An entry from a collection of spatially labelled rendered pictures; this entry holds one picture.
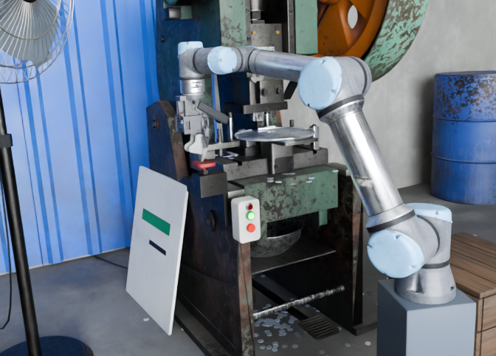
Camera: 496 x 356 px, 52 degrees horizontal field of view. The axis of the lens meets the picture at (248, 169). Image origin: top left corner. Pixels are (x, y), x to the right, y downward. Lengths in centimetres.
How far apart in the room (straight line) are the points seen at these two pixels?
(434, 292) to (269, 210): 65
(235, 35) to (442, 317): 106
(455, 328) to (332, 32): 124
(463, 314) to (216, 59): 91
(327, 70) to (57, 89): 189
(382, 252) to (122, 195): 201
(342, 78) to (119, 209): 202
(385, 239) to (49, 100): 206
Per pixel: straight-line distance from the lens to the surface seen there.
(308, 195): 184
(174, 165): 206
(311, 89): 121
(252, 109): 185
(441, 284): 136
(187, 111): 155
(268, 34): 187
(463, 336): 142
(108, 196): 296
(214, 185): 161
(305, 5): 191
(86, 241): 300
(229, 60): 146
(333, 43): 213
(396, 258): 119
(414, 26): 193
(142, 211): 236
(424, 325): 136
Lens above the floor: 106
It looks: 12 degrees down
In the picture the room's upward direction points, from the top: 3 degrees counter-clockwise
